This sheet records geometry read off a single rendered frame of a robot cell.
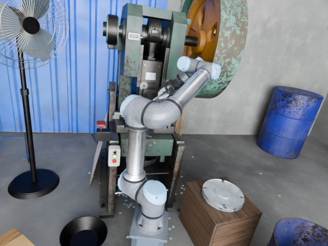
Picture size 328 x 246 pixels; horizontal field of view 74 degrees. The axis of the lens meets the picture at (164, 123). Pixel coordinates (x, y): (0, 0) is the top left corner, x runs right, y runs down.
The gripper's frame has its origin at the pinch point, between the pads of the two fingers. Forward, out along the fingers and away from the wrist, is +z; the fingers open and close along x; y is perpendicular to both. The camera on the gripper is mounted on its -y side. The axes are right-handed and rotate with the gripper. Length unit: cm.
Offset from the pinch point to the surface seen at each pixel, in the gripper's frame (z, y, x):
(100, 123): 37.4, 19.4, -8.6
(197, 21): -37, -53, -33
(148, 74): 4.0, -12.7, -18.7
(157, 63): -5.0, -16.3, -20.7
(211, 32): -43, -35, -16
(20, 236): 70, 78, 19
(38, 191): 126, 30, 2
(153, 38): -14.1, -14.3, -34.6
